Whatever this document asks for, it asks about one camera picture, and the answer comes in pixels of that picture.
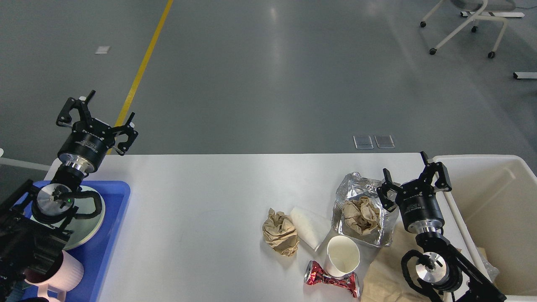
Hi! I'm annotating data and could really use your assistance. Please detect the crumpled brown paper ball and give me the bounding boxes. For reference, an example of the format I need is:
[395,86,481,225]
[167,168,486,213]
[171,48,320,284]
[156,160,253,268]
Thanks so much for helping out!
[261,208,300,257]

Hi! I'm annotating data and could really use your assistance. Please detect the brown paper in foil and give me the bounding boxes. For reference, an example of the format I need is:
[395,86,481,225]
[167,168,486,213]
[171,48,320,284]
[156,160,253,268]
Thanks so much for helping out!
[342,196,381,236]

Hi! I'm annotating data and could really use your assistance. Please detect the brown paper bag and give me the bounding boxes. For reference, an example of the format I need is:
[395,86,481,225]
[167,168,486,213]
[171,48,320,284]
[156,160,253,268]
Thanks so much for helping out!
[361,221,429,302]

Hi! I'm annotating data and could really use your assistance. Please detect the white crushed paper cup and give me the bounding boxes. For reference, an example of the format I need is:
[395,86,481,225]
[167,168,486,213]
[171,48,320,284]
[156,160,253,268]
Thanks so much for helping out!
[289,207,331,252]

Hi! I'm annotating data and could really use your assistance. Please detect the crushed red can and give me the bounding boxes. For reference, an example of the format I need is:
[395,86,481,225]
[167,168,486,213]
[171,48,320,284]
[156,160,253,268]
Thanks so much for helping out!
[304,260,360,299]

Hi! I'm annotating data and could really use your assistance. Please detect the white chair base leg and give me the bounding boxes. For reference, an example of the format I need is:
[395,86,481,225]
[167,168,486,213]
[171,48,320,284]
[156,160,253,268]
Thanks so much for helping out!
[0,148,50,171]

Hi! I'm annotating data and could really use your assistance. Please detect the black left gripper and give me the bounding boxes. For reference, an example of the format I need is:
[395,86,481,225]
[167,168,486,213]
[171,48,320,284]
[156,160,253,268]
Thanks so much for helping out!
[56,90,138,173]

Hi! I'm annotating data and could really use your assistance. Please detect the white table leg bar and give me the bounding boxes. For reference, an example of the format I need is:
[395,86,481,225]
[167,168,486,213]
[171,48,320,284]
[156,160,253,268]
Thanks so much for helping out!
[513,71,537,80]

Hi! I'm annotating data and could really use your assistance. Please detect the beige plastic bin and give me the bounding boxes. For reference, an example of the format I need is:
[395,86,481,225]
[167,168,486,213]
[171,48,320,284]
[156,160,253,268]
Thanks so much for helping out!
[433,155,537,302]

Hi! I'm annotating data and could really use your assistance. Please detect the silver foil container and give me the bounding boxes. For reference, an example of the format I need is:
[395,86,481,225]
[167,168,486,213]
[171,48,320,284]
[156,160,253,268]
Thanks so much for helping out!
[331,172,398,248]

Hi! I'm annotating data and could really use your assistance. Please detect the blue plastic tray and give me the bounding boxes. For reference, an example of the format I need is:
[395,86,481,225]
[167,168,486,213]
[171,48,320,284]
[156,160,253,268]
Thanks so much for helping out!
[1,180,130,302]

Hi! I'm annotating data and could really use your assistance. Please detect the white rolling chair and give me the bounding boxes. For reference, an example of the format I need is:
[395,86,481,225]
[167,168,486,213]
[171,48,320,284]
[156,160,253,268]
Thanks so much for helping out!
[428,0,516,59]

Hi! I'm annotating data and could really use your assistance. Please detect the clear plastic wrap in bin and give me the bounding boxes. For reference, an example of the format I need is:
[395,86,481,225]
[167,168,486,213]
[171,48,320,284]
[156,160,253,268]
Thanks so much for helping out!
[478,248,499,283]

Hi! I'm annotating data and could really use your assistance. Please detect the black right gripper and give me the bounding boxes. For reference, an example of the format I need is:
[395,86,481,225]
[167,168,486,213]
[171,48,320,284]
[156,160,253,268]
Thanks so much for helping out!
[376,151,452,233]

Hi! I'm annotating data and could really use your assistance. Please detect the pink ribbed mug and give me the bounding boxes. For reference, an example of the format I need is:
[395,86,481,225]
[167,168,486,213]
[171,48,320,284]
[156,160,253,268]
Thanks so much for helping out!
[24,250,84,302]

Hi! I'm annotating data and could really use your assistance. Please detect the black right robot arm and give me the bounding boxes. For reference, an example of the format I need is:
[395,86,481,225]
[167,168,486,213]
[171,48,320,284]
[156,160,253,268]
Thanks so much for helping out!
[376,151,506,302]

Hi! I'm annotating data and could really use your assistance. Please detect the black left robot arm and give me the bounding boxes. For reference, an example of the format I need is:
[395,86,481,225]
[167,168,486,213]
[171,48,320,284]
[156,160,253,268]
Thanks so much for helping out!
[1,91,138,302]

